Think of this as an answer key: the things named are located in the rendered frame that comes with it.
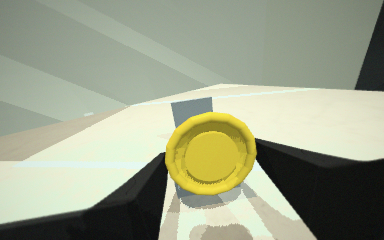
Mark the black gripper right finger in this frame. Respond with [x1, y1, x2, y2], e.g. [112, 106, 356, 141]
[255, 138, 384, 240]

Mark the grey dish rack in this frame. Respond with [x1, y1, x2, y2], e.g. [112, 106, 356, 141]
[171, 96, 213, 198]

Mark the yellow plate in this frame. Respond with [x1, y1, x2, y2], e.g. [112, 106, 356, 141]
[165, 112, 257, 195]

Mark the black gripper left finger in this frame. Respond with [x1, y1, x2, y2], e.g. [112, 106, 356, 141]
[0, 152, 168, 240]

